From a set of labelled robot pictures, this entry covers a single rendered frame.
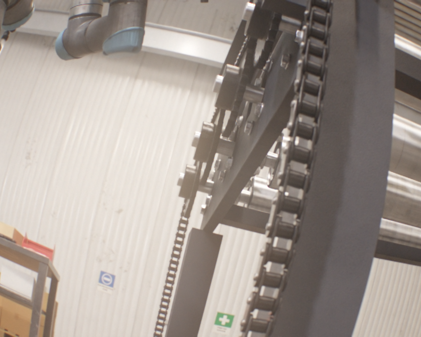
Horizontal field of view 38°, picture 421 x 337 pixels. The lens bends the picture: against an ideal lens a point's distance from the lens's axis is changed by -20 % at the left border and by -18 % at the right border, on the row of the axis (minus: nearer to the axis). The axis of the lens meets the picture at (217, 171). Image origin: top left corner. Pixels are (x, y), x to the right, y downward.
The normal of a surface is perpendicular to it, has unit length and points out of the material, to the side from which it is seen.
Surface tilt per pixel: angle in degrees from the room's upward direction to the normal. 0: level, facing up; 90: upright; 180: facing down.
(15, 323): 90
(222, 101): 161
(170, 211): 90
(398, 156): 138
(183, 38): 90
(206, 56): 90
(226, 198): 180
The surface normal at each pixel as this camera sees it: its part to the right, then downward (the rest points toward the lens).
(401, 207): -0.01, 0.32
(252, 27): -0.14, 0.70
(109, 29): -0.63, 0.01
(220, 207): -0.22, 0.92
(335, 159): 0.15, -0.29
